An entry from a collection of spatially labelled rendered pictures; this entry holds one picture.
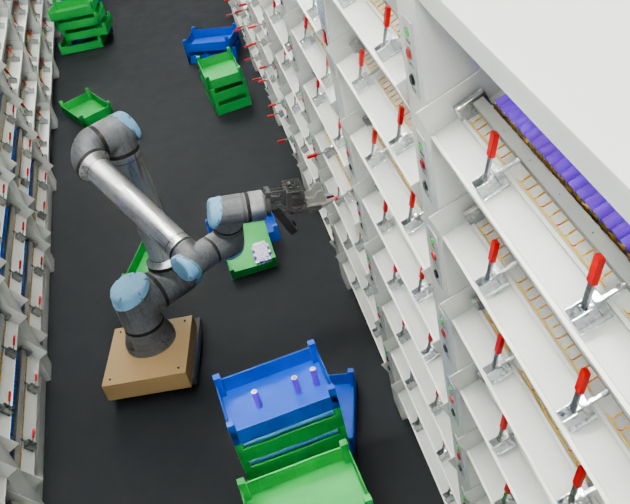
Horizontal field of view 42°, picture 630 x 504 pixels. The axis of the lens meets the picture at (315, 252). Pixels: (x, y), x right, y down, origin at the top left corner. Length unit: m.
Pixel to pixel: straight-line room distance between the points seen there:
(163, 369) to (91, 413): 0.35
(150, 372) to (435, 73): 2.03
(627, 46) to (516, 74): 0.12
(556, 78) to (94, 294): 3.02
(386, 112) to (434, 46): 0.52
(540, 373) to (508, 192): 0.25
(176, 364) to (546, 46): 2.29
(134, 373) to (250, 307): 0.57
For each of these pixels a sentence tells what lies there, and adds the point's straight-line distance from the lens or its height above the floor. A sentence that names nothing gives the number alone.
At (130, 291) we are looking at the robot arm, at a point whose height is 0.40.
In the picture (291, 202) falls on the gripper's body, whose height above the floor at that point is 0.81.
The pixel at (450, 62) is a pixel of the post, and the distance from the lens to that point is 1.22.
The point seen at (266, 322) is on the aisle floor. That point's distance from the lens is 3.24.
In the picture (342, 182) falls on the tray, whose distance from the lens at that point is 2.57.
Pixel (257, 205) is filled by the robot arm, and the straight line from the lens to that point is 2.39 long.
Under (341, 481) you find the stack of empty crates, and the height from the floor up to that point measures 0.40.
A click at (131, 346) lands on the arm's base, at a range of 3.10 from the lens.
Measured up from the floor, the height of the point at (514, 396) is 1.13.
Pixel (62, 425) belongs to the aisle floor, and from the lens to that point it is 3.21.
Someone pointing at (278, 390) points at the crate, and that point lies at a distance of 2.32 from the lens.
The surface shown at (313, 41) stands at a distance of 2.51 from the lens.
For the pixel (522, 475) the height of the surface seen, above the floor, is 0.94.
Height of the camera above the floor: 2.19
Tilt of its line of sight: 39 degrees down
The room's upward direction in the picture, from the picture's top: 14 degrees counter-clockwise
